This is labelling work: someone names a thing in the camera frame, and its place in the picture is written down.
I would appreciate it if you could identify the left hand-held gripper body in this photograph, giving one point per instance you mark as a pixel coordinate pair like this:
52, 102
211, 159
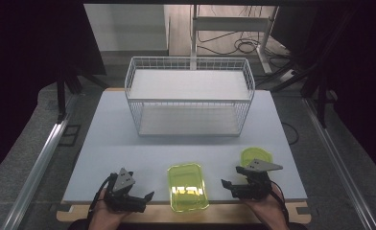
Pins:
123, 182

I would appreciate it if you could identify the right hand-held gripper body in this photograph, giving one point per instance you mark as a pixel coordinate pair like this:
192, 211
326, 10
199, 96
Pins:
256, 187

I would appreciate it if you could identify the small green plastic container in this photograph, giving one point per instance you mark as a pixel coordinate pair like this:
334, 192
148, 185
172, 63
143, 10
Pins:
251, 155

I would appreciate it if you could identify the person's right hand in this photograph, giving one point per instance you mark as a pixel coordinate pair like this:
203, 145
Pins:
267, 207

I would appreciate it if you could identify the person's left hand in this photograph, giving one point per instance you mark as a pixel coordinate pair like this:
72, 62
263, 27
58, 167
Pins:
103, 214

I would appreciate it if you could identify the large green plastic tray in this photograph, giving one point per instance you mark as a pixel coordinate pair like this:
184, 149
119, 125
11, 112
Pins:
186, 179

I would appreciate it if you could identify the black metal stand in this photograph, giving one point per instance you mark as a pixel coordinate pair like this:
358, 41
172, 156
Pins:
320, 92
61, 96

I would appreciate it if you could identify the white power strip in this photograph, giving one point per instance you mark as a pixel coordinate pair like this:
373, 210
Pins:
288, 75

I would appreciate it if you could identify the white cabinet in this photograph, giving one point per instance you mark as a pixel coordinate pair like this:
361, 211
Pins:
125, 27

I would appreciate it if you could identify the black curtain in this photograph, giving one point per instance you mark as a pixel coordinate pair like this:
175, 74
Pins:
365, 80
19, 64

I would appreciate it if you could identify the aluminium rail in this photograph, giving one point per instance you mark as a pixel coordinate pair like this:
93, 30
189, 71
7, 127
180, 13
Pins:
339, 163
37, 166

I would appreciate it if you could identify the white metal desk frame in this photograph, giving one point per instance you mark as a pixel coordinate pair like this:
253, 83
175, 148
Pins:
230, 24

